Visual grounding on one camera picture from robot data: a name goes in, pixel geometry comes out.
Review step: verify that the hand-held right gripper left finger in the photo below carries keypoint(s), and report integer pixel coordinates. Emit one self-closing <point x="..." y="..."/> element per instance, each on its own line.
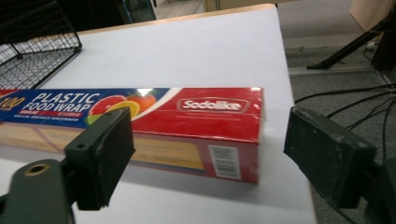
<point x="102" y="161"/>

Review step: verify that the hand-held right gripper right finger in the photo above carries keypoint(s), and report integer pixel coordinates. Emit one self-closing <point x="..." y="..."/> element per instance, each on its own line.
<point x="327" y="155"/>

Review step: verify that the red blue food wrap box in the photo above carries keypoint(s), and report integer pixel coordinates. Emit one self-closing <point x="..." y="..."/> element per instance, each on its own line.
<point x="199" y="124"/>

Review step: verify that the black metal stand leg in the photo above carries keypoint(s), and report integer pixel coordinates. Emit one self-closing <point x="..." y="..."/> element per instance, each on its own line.
<point x="351" y="46"/>

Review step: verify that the light wooden board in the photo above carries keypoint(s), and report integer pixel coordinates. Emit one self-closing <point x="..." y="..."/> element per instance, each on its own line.
<point x="370" y="12"/>

